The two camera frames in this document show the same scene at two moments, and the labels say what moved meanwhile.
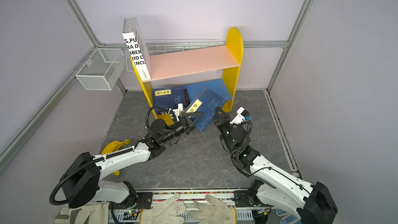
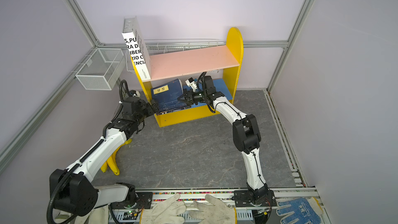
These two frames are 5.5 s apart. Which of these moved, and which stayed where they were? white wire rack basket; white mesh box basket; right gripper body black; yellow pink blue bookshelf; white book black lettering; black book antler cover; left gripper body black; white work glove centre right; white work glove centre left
Moved: right gripper body black; black book antler cover; left gripper body black
Stayed: yellow pink blue bookshelf; white work glove centre left; white book black lettering; white mesh box basket; white work glove centre right; white wire rack basket
